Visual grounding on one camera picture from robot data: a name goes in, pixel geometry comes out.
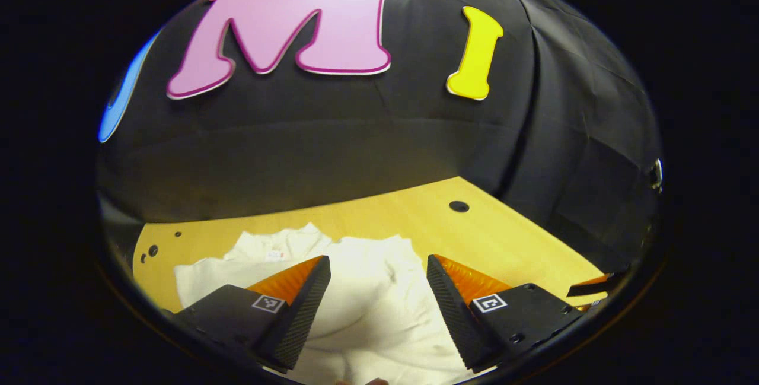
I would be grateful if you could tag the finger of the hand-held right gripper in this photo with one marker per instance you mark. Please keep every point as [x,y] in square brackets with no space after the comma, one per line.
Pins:
[596,288]

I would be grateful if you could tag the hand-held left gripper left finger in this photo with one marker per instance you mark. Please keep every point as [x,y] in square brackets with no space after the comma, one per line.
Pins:
[299,314]

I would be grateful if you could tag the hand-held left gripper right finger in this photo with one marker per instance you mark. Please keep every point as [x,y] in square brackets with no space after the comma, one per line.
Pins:
[453,314]

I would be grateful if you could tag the white long-sleeved garment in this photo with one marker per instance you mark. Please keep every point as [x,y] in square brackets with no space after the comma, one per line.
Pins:
[379,290]

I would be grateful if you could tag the silver metal clip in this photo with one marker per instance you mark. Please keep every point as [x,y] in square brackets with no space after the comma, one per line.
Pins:
[656,174]

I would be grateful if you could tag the black backdrop cloth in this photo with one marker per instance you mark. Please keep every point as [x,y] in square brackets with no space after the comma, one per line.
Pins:
[332,148]

